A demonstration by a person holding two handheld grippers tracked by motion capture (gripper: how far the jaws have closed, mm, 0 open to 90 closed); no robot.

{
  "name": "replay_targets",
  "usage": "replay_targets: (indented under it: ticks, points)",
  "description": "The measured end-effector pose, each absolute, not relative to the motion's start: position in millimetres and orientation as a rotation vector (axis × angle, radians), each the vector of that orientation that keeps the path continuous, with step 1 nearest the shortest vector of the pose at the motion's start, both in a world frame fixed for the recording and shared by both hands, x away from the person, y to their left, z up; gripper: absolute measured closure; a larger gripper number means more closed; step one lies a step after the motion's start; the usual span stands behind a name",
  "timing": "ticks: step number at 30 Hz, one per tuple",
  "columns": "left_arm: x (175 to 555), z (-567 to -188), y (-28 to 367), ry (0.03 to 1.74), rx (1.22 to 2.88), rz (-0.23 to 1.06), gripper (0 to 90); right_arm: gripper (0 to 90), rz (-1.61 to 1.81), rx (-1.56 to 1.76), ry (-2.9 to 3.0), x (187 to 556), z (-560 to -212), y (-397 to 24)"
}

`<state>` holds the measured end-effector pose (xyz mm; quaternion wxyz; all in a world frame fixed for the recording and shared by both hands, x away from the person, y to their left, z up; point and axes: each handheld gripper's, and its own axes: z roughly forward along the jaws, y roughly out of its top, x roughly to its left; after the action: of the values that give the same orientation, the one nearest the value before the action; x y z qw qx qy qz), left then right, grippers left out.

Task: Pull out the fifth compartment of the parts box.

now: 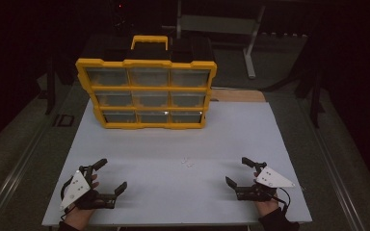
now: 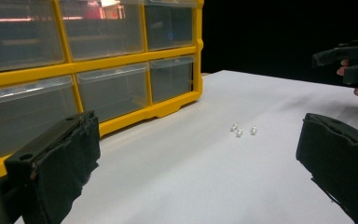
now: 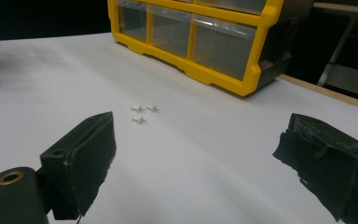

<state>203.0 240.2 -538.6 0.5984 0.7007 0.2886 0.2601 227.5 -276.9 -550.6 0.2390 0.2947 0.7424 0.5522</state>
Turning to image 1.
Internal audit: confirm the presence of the person's right hand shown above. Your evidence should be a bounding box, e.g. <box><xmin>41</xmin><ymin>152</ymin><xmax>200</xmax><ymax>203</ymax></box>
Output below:
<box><xmin>253</xmin><ymin>171</ymin><xmax>285</xmax><ymax>218</ymax></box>

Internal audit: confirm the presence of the grey metal stand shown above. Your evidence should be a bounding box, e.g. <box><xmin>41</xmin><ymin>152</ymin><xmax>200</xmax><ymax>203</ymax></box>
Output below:
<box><xmin>162</xmin><ymin>0</ymin><xmax>268</xmax><ymax>80</ymax></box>

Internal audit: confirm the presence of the yellow black drawer organizer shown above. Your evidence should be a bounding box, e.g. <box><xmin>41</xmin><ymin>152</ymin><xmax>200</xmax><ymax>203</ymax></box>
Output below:
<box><xmin>75</xmin><ymin>34</ymin><xmax>218</xmax><ymax>130</ymax></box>

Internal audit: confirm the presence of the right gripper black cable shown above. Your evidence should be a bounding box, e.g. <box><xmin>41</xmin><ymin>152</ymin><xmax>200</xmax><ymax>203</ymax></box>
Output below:
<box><xmin>274</xmin><ymin>187</ymin><xmax>292</xmax><ymax>216</ymax></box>

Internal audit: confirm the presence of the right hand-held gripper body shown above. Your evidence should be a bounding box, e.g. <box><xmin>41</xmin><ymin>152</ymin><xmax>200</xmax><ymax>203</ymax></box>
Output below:
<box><xmin>234</xmin><ymin>162</ymin><xmax>297</xmax><ymax>202</ymax></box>

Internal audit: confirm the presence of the wooden board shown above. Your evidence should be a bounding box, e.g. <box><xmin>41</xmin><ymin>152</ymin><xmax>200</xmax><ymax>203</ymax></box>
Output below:
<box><xmin>210</xmin><ymin>89</ymin><xmax>267</xmax><ymax>103</ymax></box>

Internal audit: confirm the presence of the black stand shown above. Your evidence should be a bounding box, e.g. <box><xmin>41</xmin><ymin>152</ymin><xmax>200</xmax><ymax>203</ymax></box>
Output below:
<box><xmin>259</xmin><ymin>32</ymin><xmax>328</xmax><ymax>129</ymax></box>
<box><xmin>37</xmin><ymin>47</ymin><xmax>75</xmax><ymax>116</ymax></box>

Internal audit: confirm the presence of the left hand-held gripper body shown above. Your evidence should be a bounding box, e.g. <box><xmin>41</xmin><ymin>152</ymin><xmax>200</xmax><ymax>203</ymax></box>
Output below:
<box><xmin>60</xmin><ymin>164</ymin><xmax>119</xmax><ymax>212</ymax></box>

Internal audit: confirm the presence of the grid of clear drawers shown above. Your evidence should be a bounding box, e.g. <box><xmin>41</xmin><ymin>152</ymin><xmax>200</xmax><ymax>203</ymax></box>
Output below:
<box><xmin>86</xmin><ymin>67</ymin><xmax>210</xmax><ymax>124</ymax></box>

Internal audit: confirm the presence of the person's left hand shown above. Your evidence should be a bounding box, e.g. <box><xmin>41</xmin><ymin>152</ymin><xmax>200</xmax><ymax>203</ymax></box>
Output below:
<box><xmin>64</xmin><ymin>173</ymin><xmax>108</xmax><ymax>231</ymax></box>

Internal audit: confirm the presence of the clear plastic drawer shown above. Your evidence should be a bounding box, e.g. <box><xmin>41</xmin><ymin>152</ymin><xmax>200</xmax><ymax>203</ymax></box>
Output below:
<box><xmin>131</xmin><ymin>90</ymin><xmax>170</xmax><ymax>109</ymax></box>

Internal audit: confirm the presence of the dark device with red light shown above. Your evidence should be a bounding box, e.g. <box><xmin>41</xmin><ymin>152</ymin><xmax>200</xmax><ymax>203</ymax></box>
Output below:
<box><xmin>109</xmin><ymin>0</ymin><xmax>133</xmax><ymax>31</ymax></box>

